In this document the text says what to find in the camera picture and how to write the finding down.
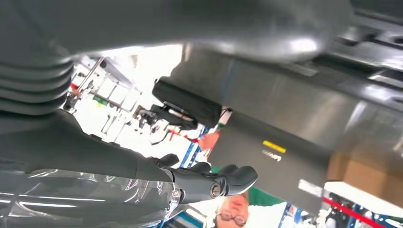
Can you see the stainless steel workbench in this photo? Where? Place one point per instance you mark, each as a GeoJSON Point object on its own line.
{"type": "Point", "coordinates": [283, 94]}

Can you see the grey case with yellow label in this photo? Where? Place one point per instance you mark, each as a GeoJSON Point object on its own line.
{"type": "Point", "coordinates": [267, 170]}

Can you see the person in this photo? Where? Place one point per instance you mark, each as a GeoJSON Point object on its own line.
{"type": "Point", "coordinates": [233, 210]}

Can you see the red barrier belt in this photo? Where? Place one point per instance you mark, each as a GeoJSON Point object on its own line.
{"type": "Point", "coordinates": [346, 211]}

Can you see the brown cardboard box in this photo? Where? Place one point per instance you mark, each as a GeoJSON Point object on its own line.
{"type": "Point", "coordinates": [365, 179]}

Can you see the blue metal rack frame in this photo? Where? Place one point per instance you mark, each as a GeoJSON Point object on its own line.
{"type": "Point", "coordinates": [189, 154]}

